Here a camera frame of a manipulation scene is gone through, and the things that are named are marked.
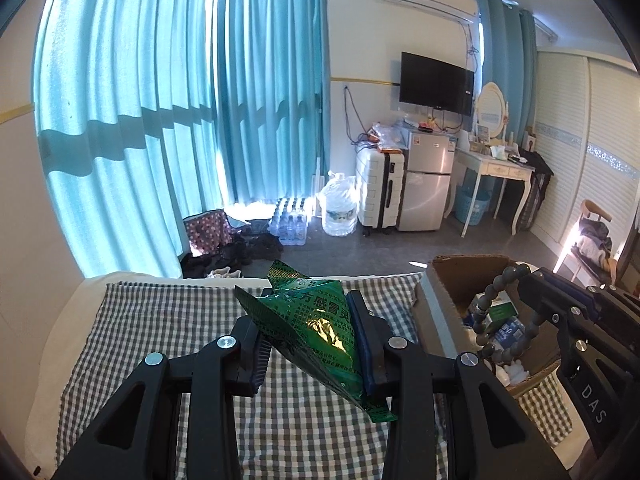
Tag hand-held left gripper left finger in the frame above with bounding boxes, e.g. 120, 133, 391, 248
50, 287, 273, 480

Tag pack of water bottles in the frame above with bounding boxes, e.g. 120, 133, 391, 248
270, 197, 318, 246

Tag white suitcase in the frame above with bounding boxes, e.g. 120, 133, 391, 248
356, 147, 407, 233

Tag white slatted wardrobe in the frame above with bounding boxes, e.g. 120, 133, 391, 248
530, 50, 640, 261

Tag dark hanging bag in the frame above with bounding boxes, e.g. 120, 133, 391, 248
517, 150, 555, 231

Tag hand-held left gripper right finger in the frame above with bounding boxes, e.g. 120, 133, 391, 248
345, 289, 573, 480

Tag blue plastic basket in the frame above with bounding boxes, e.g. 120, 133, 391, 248
454, 187, 492, 226

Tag narrow teal window curtain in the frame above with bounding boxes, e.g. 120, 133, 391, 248
215, 0, 331, 208

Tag green foil sachet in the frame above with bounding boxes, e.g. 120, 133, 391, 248
234, 259, 398, 423

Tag blue and white tissue packet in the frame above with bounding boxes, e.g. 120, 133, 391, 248
492, 320, 526, 348

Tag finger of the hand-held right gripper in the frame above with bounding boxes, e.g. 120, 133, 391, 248
517, 266, 640, 323

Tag black wall television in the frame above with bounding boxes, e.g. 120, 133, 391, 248
399, 51, 476, 117

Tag teal curtain beside wardrobe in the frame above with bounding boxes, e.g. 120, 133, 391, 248
475, 0, 538, 146

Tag white dressing table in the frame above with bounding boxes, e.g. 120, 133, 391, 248
452, 147, 535, 238

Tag pile of dark shoes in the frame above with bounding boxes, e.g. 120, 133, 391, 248
180, 232, 283, 280

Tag large clear water jug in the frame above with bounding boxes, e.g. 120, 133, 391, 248
320, 171, 358, 237

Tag grey flexible segmented arm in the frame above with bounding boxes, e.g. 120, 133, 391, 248
472, 266, 548, 365

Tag dark wall cable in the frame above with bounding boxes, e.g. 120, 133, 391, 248
344, 87, 371, 148

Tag white oval mirror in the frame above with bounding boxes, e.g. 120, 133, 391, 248
474, 81, 506, 142

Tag wooden chair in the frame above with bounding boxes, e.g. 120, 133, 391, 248
555, 200, 621, 286

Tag brown cardboard box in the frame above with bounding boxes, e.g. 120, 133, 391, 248
412, 254, 563, 386

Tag wide teal window curtain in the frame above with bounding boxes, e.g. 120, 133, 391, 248
32, 0, 226, 278

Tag silver mini fridge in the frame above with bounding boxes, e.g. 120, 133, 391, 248
397, 130, 457, 232

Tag green and white medicine box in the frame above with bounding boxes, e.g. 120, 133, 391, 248
487, 300, 521, 323

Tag dotted dark fabric bag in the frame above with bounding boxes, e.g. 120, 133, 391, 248
182, 210, 235, 257

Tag clear plastic bag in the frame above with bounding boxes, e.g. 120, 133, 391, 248
372, 122, 408, 148

